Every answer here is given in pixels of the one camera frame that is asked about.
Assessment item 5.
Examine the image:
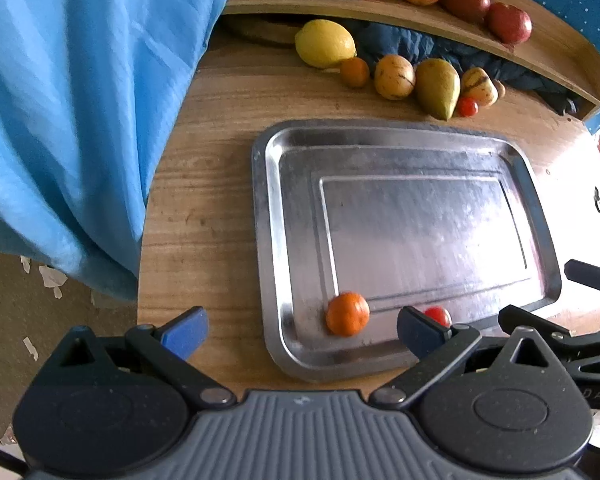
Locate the light blue garment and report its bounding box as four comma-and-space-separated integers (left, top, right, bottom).
0, 0, 233, 301

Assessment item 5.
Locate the green-yellow pear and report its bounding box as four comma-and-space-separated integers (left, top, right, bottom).
414, 58, 461, 121

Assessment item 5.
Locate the navy quilted jacket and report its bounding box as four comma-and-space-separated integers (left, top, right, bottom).
350, 19, 578, 113

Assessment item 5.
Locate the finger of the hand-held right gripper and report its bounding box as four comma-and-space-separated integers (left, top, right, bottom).
564, 259, 600, 304
498, 305, 600, 376

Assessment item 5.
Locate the yellow lemon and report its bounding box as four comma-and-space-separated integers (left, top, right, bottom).
294, 19, 358, 70

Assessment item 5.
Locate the small orange tangerine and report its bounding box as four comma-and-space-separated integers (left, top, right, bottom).
339, 57, 371, 88
325, 291, 371, 337

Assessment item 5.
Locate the wooden shelf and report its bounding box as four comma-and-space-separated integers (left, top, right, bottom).
221, 0, 600, 121

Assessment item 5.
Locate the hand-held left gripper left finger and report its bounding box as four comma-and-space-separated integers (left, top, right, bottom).
41, 306, 237, 407

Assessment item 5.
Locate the stainless steel tray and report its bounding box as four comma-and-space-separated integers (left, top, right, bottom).
251, 119, 563, 383

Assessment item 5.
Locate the striped pepino melon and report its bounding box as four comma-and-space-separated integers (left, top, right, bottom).
460, 67, 497, 107

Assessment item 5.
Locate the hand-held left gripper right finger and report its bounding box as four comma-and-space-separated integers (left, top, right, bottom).
370, 306, 571, 408

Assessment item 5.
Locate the round yellow asian pear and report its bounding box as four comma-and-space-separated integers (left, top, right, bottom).
374, 54, 416, 100

